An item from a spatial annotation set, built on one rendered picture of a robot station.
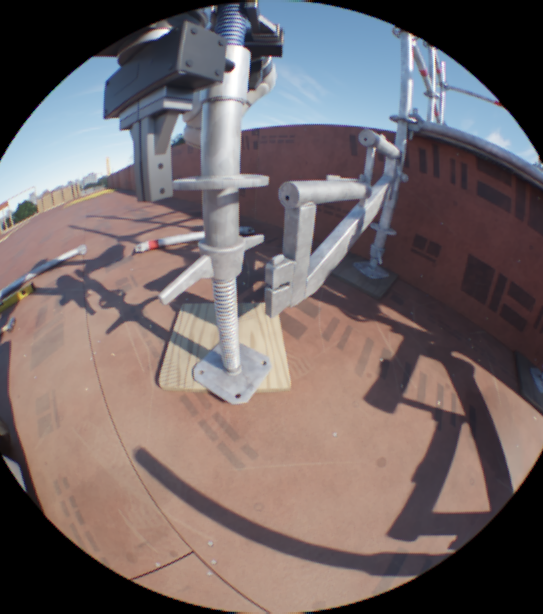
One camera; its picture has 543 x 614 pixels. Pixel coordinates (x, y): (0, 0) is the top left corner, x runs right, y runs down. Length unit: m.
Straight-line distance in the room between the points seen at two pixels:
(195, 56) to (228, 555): 0.59
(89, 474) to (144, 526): 0.16
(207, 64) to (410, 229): 1.01
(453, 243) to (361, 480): 0.95
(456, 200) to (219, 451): 1.16
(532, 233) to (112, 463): 1.50
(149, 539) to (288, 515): 0.26
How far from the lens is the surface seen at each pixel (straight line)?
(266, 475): 0.44
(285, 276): 0.42
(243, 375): 0.49
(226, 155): 0.27
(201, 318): 0.64
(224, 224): 0.28
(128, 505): 0.50
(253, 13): 0.37
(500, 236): 1.09
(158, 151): 0.21
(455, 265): 1.09
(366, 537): 0.49
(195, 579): 0.48
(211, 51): 0.20
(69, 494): 0.59
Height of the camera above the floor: 0.43
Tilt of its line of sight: 38 degrees down
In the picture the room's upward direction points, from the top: 5 degrees clockwise
